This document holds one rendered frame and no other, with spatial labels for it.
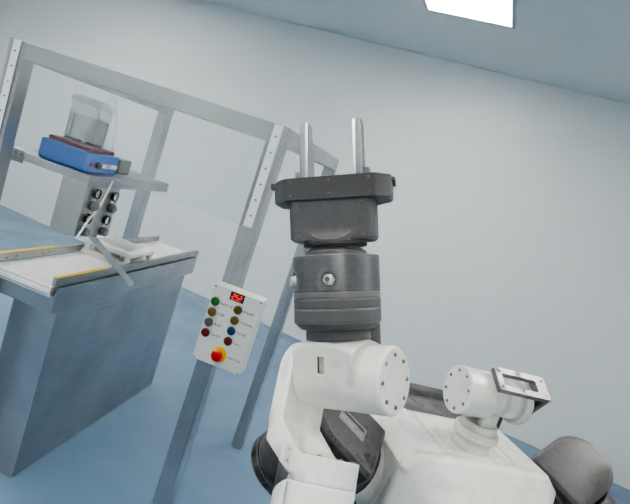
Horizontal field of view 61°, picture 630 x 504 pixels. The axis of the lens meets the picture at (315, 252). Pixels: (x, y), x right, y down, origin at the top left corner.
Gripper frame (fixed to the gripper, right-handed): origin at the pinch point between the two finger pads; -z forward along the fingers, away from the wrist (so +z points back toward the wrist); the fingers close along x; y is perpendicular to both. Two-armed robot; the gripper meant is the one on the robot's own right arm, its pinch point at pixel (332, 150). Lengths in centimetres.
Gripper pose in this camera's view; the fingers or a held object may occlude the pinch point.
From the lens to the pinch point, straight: 56.3
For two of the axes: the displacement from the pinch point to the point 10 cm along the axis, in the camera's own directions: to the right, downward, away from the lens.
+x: 9.8, -0.4, -2.1
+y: -2.2, -0.7, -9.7
